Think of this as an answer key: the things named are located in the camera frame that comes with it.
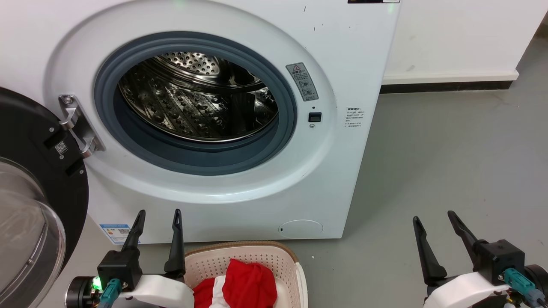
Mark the black door latch socket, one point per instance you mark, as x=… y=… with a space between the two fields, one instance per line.
x=314 y=117

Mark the QR code sticker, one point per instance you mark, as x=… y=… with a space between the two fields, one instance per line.
x=61 y=148

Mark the white front-load washing machine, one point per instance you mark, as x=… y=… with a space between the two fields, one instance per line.
x=342 y=179

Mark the black washer door with glass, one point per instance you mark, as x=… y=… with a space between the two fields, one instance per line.
x=30 y=132

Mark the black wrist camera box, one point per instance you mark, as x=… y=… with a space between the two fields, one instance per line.
x=501 y=259
x=120 y=267

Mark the metal door hinge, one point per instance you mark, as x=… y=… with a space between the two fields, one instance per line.
x=76 y=123

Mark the black and white baseboard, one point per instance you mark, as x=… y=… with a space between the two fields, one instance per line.
x=449 y=82

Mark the grey warning sticker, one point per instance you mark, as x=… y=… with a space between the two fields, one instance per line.
x=302 y=81

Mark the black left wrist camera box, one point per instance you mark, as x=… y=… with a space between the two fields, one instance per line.
x=120 y=267

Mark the red and white garment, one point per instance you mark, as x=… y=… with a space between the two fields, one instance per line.
x=248 y=284

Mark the stainless steel washing machine drum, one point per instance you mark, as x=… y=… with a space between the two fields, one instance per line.
x=180 y=107

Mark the small printed text label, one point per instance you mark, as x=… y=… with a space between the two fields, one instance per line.
x=355 y=117

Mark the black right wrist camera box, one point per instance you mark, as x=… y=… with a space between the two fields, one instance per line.
x=501 y=259

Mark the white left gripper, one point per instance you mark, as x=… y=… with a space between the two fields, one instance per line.
x=162 y=293

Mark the round white filter cover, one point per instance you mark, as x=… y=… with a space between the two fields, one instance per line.
x=300 y=229

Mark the blue energy label sticker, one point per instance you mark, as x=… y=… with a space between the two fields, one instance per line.
x=115 y=233

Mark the cream perforated laundry basket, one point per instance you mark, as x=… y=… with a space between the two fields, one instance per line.
x=282 y=261

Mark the grey rubber door gasket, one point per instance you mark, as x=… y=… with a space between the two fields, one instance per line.
x=201 y=161

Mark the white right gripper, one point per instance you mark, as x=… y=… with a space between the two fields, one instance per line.
x=462 y=293

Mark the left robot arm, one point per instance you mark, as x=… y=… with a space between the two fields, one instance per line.
x=81 y=293

